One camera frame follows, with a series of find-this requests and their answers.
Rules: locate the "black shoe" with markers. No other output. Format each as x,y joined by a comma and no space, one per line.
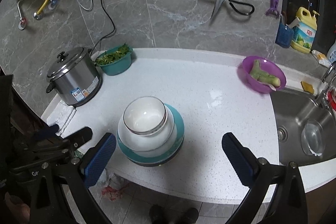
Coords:
190,216

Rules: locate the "stainless steel rice cooker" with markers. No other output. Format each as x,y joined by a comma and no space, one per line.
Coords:
76,77

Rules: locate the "red and white plastic bag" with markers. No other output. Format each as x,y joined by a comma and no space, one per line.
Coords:
113,190

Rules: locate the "red mat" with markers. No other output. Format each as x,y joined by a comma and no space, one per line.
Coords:
332,100

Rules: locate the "white spray bottle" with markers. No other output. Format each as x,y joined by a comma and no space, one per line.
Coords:
332,53

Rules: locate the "purple plastic basin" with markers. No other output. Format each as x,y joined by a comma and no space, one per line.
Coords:
245,69

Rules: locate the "white plastic utensil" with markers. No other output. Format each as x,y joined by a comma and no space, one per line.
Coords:
271,86

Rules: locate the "white and yellow packet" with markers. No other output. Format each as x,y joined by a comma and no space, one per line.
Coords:
320,56

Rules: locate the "large white bowl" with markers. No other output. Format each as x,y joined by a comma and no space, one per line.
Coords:
147,145

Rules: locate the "grey gradient deep plate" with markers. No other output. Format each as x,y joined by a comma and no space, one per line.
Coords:
155,165

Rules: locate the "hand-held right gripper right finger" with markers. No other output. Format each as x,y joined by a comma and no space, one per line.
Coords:
239,161

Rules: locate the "teal plastic basin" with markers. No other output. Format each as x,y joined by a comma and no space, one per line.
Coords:
118,66

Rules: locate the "green leafy vegetables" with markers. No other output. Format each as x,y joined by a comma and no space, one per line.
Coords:
113,56

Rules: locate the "person's left hand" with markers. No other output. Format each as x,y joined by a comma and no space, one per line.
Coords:
17,205

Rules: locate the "chrome faucet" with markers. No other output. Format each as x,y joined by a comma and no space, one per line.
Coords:
321,98

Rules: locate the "large teal rim floral plate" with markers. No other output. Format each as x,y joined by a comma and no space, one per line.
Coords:
157,159

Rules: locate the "clear glass bowl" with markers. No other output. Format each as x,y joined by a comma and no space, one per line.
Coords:
312,137

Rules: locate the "white cloth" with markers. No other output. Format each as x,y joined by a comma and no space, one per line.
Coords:
64,116

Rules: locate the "yellow dish soap bottle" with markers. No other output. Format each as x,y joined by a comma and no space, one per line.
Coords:
304,37

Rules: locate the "blue utensil holder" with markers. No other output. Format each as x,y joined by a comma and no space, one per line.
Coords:
284,36

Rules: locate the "yellow sponge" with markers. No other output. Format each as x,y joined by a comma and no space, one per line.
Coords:
307,87

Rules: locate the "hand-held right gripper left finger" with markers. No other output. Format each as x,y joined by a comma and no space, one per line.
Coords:
101,158

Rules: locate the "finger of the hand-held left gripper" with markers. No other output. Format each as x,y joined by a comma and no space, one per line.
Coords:
80,136
47,132

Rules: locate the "stainless steel sink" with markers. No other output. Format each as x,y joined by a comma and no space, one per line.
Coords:
291,113

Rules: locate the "long peeled green stem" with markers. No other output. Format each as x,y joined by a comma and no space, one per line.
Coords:
269,80

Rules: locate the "small plain white bowl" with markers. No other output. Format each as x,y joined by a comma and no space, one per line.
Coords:
143,115

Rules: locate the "thick peeled green stem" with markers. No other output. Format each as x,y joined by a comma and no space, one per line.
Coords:
255,70

